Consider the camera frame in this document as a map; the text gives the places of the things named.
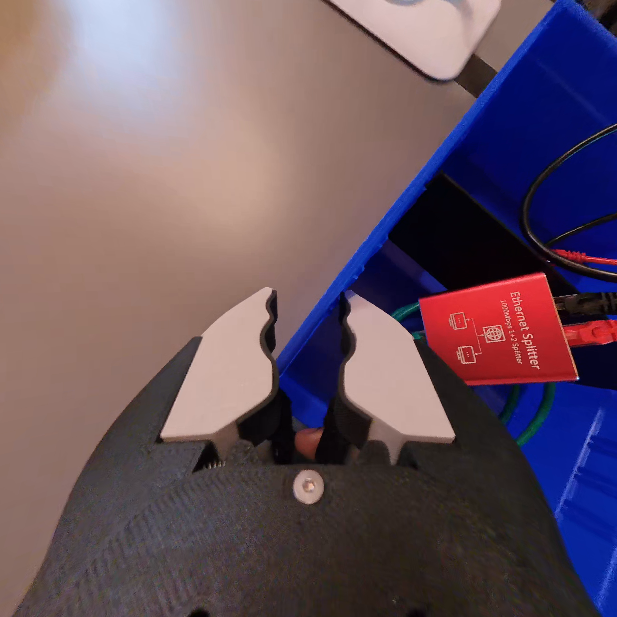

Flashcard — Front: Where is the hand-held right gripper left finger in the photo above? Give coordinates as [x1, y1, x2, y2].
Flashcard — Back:
[160, 288, 280, 461]

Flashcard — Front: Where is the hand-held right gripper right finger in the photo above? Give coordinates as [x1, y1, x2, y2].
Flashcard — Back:
[339, 291, 456, 466]

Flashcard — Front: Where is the red ethernet splitter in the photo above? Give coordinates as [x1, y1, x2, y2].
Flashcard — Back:
[418, 273, 579, 386]

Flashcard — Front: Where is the green ethernet cable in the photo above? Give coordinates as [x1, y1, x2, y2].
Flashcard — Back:
[390, 303, 557, 446]

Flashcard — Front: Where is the red ethernet cable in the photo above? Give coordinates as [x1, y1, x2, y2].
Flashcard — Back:
[552, 248, 617, 346]

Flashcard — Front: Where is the black ethernet cable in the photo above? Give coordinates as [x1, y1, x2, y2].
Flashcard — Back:
[523, 124, 617, 316]

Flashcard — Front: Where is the blue plastic bin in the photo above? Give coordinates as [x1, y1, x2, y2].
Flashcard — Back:
[276, 0, 617, 617]

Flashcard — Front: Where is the grey desk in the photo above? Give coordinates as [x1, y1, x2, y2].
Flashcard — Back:
[0, 0, 555, 617]

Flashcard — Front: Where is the black bin divider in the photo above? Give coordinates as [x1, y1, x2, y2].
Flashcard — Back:
[388, 173, 579, 297]

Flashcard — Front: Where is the instruction sign on white stand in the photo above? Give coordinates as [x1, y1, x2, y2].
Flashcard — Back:
[328, 0, 502, 82]

